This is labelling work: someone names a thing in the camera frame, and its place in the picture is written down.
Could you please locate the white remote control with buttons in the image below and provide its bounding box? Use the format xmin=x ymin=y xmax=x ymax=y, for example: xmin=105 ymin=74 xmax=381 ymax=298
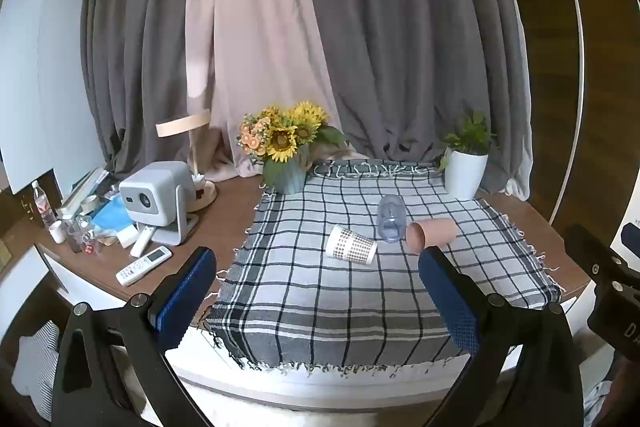
xmin=116 ymin=245 xmax=173 ymax=286

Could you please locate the grey checked cloth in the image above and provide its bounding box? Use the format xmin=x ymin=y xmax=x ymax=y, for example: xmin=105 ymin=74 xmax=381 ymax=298
xmin=204 ymin=159 xmax=562 ymax=376

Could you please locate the small clear bottle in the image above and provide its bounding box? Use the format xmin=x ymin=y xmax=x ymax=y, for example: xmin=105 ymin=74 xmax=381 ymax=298
xmin=67 ymin=216 xmax=97 ymax=254

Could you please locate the grey-green ribbed vase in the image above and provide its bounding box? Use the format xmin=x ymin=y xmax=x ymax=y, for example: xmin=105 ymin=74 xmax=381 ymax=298
xmin=262 ymin=146 xmax=312 ymax=196

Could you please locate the white patterned paper cup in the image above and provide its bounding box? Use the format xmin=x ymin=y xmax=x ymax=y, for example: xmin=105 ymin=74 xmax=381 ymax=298
xmin=324 ymin=225 xmax=378 ymax=266

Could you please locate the pink curtain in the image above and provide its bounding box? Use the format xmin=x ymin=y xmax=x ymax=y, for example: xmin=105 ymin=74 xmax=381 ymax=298
xmin=184 ymin=0 xmax=372 ymax=182

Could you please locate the grey curtain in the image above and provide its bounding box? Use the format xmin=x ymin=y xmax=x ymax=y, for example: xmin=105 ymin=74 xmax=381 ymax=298
xmin=80 ymin=0 xmax=534 ymax=202

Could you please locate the slim white remote control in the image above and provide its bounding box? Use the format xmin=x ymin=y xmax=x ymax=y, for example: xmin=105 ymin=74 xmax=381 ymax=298
xmin=130 ymin=227 xmax=157 ymax=258

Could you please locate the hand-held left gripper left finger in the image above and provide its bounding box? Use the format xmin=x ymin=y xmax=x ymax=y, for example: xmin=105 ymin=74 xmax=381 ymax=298
xmin=51 ymin=246 xmax=218 ymax=427

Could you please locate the striped cloth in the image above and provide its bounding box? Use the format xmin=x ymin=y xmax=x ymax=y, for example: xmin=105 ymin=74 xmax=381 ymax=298
xmin=11 ymin=321 xmax=61 ymax=423

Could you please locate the beige desk lamp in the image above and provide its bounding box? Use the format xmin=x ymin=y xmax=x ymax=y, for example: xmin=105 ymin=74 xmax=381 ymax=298
xmin=155 ymin=108 xmax=219 ymax=210

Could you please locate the grey projector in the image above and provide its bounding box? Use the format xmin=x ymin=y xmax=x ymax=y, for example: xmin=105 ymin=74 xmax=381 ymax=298
xmin=119 ymin=161 xmax=200 ymax=246

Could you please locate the clear water bottle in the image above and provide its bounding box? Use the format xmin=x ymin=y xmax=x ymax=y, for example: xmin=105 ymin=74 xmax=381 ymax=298
xmin=31 ymin=180 xmax=57 ymax=228

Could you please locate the stack of flat boxes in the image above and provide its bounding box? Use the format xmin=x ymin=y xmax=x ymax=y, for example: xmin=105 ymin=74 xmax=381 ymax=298
xmin=57 ymin=167 xmax=112 ymax=219

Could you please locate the blue face mask pack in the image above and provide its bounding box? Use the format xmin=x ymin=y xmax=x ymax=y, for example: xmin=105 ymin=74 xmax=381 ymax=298
xmin=90 ymin=197 xmax=139 ymax=233

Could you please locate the green potted plant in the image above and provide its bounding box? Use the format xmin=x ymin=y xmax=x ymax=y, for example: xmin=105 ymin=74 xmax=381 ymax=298
xmin=437 ymin=110 xmax=499 ymax=172

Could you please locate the white curved rail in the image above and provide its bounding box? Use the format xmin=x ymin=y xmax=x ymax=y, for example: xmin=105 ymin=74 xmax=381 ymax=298
xmin=544 ymin=0 xmax=587 ymax=228

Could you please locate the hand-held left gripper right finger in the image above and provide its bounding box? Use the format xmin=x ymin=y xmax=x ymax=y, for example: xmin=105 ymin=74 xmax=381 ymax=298
xmin=418 ymin=246 xmax=586 ymax=427

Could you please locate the white plant pot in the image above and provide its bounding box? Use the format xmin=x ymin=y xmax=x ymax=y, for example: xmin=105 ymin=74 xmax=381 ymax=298
xmin=444 ymin=148 xmax=489 ymax=201

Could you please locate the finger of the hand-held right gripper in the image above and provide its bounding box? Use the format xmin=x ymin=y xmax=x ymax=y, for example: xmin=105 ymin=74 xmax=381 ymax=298
xmin=565 ymin=224 xmax=640 ymax=294

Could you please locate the sunflower bouquet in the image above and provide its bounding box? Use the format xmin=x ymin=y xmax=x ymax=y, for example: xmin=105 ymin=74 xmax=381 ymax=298
xmin=236 ymin=101 xmax=347 ymax=168

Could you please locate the pink paper cup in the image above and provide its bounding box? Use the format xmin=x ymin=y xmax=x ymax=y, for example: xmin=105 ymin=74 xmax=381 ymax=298
xmin=405 ymin=218 xmax=459 ymax=253

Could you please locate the clear blue plastic cup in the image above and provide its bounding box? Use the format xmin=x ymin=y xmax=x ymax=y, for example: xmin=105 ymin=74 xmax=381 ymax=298
xmin=376 ymin=195 xmax=407 ymax=242

